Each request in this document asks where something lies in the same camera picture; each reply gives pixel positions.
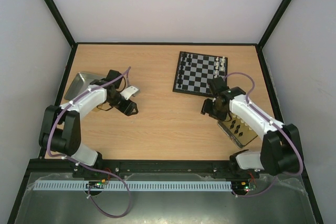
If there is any gold metal tin tray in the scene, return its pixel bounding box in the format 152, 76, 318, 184
217, 113, 258, 148

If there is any black grey chess board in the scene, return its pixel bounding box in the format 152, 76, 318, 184
173, 51, 228, 97

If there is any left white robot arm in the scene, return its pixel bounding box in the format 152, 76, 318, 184
39, 68, 140, 167

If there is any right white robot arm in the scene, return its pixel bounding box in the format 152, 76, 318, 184
201, 87, 303, 178

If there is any silver tin lid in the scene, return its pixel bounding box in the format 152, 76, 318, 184
64, 72, 104, 101

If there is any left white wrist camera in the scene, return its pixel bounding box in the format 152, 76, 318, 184
120, 86, 140, 100

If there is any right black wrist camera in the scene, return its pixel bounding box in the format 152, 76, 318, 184
207, 76, 229, 97

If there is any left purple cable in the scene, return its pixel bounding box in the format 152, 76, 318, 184
46, 66, 132, 217

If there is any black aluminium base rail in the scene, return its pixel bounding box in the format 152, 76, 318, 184
72, 158, 260, 180

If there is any white slotted cable duct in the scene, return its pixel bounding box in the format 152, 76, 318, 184
33, 180, 232, 192

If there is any black enclosure frame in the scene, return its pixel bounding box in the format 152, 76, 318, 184
6, 0, 325, 224

